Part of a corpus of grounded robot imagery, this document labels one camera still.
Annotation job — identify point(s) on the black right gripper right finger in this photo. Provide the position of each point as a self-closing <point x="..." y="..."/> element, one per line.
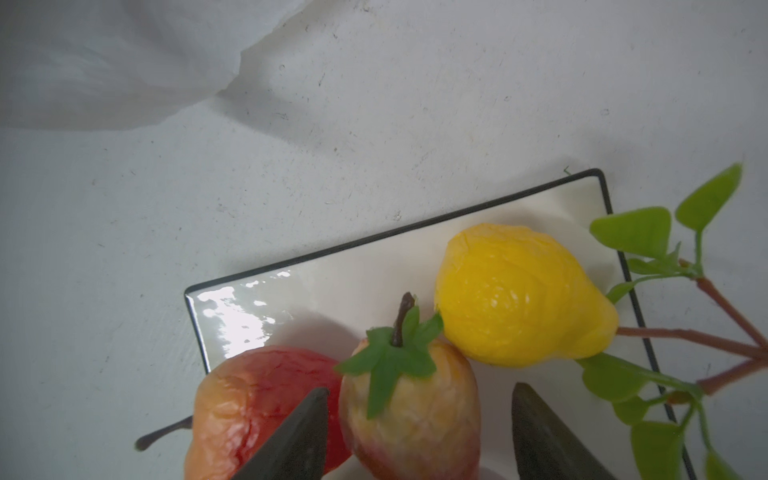
<point x="544" y="447"/>

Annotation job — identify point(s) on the white lemon-print plastic bag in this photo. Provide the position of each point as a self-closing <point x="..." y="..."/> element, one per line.
<point x="114" y="65"/>

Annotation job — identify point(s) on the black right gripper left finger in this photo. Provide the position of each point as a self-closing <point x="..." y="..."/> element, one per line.
<point x="297" y="448"/>

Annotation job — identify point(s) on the yellow fake lemon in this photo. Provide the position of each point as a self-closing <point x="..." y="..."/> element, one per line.
<point x="513" y="297"/>

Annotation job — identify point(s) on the large red fake apple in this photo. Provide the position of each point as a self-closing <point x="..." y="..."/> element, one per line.
<point x="244" y="400"/>

